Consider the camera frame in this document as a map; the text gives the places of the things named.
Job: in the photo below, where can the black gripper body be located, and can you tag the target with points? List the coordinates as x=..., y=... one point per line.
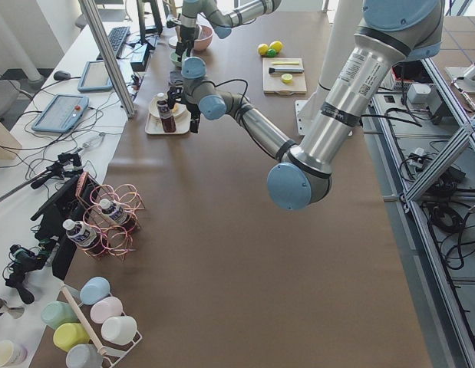
x=193, y=108
x=185, y=34

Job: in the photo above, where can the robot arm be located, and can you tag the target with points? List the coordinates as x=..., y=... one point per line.
x=222, y=23
x=387, y=33

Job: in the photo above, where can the cream rabbit tray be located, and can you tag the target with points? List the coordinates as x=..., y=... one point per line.
x=175, y=122

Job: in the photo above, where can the dark tea bottle on tray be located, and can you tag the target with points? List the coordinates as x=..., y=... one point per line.
x=165, y=114

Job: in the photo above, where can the pink bowl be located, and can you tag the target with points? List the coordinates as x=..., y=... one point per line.
x=204, y=38

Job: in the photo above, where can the green ceramic bowl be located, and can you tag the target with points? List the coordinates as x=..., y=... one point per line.
x=177, y=60

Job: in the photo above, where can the black keyboard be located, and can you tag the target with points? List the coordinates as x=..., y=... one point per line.
x=117, y=38

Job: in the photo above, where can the yellow lemon lower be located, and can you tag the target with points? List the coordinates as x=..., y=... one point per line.
x=262, y=49

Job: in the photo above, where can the yellow lemon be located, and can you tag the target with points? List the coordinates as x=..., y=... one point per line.
x=262, y=49
x=277, y=46

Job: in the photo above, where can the blue teach pendant far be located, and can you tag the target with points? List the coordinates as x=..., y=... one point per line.
x=94, y=78

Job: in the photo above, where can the blue teach pendant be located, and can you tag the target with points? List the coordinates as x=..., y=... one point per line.
x=94, y=78
x=62, y=113

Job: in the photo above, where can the green lime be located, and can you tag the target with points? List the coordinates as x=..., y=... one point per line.
x=271, y=53

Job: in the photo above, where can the steel cylinder tool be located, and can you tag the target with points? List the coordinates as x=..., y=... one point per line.
x=285, y=70

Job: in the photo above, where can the yellow lemon upper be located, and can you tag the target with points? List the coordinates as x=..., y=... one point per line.
x=277, y=46

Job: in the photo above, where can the wooden cutting board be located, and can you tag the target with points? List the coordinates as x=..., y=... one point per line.
x=272, y=83

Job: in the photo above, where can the half lemon slice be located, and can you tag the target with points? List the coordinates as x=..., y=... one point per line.
x=286, y=78

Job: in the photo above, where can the yellow plastic knife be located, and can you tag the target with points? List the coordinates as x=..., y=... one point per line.
x=285, y=62

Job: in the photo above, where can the blue teach pendant near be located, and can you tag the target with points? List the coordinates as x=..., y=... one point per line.
x=62, y=113

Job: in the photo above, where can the computer mouse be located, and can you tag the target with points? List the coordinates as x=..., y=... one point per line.
x=61, y=76

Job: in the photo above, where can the tea bottle in rack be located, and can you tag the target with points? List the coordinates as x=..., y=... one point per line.
x=86, y=237
x=114, y=212

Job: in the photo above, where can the light blue plastic cup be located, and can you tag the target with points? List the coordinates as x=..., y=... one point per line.
x=95, y=290

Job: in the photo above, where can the pale pink plastic cup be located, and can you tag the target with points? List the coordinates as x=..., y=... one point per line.
x=108, y=307

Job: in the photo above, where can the white plastic cup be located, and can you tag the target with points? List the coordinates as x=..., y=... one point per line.
x=119, y=330

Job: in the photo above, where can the mint green plastic cup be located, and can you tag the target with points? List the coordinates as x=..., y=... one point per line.
x=57, y=313

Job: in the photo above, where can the yellow-green plastic cup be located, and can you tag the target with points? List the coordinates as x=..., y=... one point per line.
x=69, y=335

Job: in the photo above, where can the grey plastic cup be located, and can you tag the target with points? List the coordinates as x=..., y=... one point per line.
x=83, y=356

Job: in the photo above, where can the cream cup off rack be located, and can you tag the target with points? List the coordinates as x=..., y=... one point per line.
x=11, y=353

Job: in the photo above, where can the aluminium frame post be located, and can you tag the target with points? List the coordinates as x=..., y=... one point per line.
x=90, y=12

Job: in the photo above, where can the copper wire bottle rack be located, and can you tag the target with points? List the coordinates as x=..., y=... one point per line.
x=116, y=239

